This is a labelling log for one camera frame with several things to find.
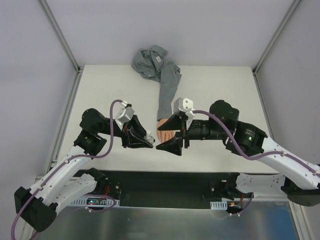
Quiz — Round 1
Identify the left white cable duct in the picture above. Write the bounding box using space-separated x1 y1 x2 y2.
69 196 120 208

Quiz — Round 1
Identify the mannequin hand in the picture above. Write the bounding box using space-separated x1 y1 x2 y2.
157 118 175 143

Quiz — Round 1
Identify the aluminium frame post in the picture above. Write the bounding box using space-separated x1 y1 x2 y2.
252 0 303 76
37 0 81 73

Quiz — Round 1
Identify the right white cable duct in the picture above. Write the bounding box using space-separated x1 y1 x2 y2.
209 200 243 211

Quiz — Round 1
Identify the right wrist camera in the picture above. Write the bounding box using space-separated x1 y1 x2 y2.
173 97 195 124

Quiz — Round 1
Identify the white cable duct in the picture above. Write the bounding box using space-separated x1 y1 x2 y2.
69 196 120 208
209 200 243 211

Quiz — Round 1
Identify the right aluminium frame post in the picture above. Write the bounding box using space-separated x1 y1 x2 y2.
252 0 303 76

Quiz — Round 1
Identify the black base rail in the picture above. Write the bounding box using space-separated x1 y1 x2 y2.
98 170 253 209

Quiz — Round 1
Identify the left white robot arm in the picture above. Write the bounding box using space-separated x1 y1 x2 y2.
14 106 155 232

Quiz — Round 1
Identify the clear nail polish bottle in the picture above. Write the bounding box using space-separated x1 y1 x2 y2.
145 129 155 145

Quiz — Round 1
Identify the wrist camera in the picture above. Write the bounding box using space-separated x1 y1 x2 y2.
115 101 135 130
173 97 195 124

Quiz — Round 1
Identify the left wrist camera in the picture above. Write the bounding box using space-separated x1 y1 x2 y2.
115 101 135 130

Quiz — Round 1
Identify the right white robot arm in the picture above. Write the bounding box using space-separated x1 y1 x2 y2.
156 98 320 207

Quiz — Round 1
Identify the left aluminium frame post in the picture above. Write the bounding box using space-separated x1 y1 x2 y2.
37 0 81 73

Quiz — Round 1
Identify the grey shirt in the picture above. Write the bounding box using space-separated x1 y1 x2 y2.
131 45 182 121

